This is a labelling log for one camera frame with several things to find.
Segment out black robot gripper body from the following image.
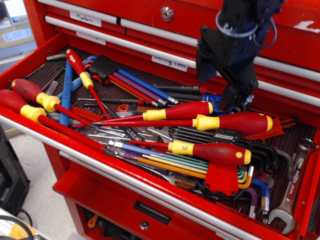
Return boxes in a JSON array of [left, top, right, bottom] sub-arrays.
[[196, 23, 258, 90]]

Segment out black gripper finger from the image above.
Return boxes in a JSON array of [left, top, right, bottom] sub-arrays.
[[196, 58, 217, 83], [218, 84, 253, 113]]

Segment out large red yellow screwdriver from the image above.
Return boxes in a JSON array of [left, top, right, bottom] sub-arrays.
[[94, 112, 273, 136]]

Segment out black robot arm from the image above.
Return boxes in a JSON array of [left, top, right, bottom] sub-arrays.
[[196, 0, 283, 112]]

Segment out blue holder hex keys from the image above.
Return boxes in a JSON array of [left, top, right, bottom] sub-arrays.
[[201, 94, 244, 117]]

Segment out red yellow screwdriver middle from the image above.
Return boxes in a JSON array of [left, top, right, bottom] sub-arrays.
[[72, 100, 214, 129]]

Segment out black red precision screwdriver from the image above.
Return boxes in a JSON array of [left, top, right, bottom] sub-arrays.
[[156, 86, 207, 94]]

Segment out Cutting Tools label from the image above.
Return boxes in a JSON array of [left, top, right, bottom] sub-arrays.
[[151, 55, 188, 72]]

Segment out orange plastic key holder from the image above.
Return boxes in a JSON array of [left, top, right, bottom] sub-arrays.
[[243, 118, 296, 141]]

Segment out red yellow screwdriver front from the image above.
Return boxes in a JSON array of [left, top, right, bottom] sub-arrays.
[[129, 140, 252, 166]]

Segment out Tekton black hex key set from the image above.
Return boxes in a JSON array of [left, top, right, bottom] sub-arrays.
[[169, 126, 295, 180]]

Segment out silver chest lock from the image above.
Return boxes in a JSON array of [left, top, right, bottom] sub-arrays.
[[160, 6, 174, 22]]

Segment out open red drawer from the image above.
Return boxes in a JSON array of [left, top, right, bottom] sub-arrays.
[[0, 32, 320, 240]]

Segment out red holder colored hex keys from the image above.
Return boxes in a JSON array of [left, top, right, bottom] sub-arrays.
[[107, 140, 270, 218]]

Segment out silver combination wrench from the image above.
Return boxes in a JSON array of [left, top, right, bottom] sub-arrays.
[[268, 138, 316, 235]]

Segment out black holder colored hex keys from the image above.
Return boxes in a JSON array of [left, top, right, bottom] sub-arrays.
[[88, 55, 179, 107]]

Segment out red tool chest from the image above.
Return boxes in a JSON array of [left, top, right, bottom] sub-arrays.
[[21, 0, 320, 240]]

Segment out small red yellow screwdriver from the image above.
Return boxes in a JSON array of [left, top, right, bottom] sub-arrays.
[[66, 49, 110, 120]]

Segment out Markers label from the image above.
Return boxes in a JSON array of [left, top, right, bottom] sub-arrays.
[[69, 11, 102, 27]]

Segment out red yellow Wiha screwdriver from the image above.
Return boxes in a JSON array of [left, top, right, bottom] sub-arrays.
[[11, 78, 98, 130]]

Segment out long red yellow screwdriver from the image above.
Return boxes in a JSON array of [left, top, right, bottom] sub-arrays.
[[0, 89, 113, 156]]

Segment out black equipment box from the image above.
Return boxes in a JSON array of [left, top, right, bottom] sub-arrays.
[[0, 129, 30, 216]]

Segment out blue handled tool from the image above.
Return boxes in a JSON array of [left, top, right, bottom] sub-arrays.
[[59, 60, 73, 126]]

